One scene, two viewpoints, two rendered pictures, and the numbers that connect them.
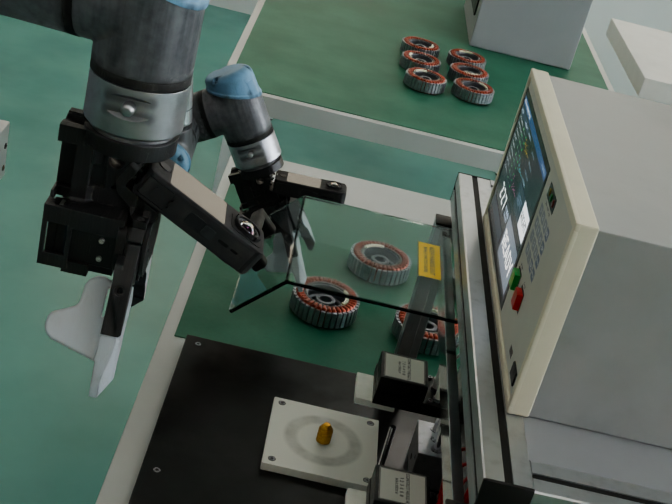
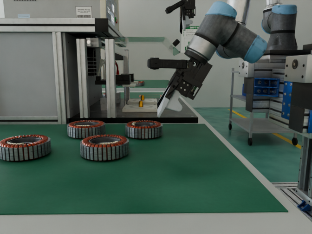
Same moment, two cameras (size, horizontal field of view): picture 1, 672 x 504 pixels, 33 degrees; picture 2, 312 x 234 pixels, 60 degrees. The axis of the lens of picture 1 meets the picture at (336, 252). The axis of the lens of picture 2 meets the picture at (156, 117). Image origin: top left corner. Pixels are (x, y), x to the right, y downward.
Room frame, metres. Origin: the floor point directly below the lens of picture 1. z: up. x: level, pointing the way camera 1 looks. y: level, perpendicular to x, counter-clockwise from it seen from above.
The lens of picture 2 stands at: (2.43, 0.06, 0.95)
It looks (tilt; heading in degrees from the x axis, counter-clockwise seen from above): 10 degrees down; 182
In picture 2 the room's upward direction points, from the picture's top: straight up
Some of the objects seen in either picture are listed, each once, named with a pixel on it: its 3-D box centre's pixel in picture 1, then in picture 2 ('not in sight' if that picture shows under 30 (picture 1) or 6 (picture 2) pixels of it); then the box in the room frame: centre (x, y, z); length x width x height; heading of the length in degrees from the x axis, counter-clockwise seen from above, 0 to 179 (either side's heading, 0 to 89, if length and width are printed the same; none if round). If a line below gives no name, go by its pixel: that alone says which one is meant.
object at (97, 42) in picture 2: not in sight; (94, 42); (1.37, -0.21, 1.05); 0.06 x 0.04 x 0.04; 3
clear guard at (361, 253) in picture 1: (374, 274); (138, 47); (1.27, -0.05, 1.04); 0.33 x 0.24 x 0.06; 93
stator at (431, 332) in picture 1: (426, 329); (86, 128); (1.65, -0.18, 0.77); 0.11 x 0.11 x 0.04
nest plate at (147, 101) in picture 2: not in sight; (142, 101); (1.02, -0.06, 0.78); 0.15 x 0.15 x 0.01; 3
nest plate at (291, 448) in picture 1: (322, 443); (140, 107); (1.26, -0.05, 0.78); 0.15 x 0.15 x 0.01; 3
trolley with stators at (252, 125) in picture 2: not in sight; (262, 100); (-1.27, 1.37, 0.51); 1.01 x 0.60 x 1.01; 3
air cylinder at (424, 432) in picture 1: (430, 455); (107, 103); (1.27, -0.19, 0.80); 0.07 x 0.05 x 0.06; 3
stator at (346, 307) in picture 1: (324, 302); (144, 129); (1.65, 0.00, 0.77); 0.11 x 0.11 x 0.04
